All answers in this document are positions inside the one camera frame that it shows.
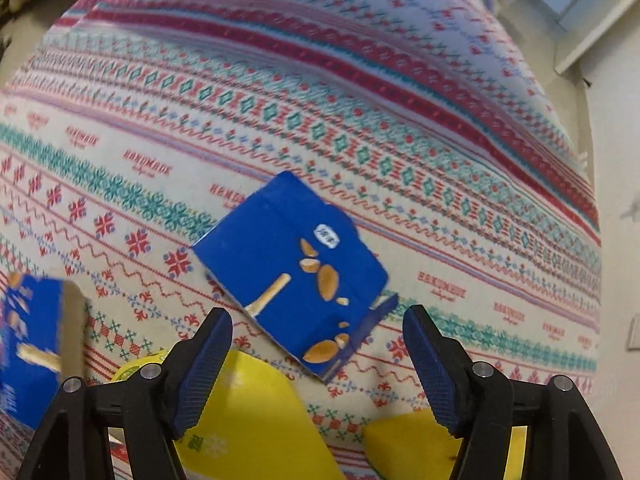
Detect yellow and green sponge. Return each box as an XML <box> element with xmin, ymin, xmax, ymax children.
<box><xmin>362</xmin><ymin>407</ymin><xmax>528</xmax><ymax>480</ymax></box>

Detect yellow plastic bag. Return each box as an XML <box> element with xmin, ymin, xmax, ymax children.
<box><xmin>111</xmin><ymin>350</ymin><xmax>346</xmax><ymax>480</ymax></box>

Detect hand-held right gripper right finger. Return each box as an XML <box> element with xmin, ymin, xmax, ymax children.
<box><xmin>402</xmin><ymin>305</ymin><xmax>623</xmax><ymax>480</ymax></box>

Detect blue snack box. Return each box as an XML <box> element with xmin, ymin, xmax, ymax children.
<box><xmin>192</xmin><ymin>170</ymin><xmax>399</xmax><ymax>387</ymax></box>
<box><xmin>0</xmin><ymin>272</ymin><xmax>87</xmax><ymax>431</ymax></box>

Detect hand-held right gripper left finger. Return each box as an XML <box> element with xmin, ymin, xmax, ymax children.
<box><xmin>17</xmin><ymin>307</ymin><xmax>234</xmax><ymax>480</ymax></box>

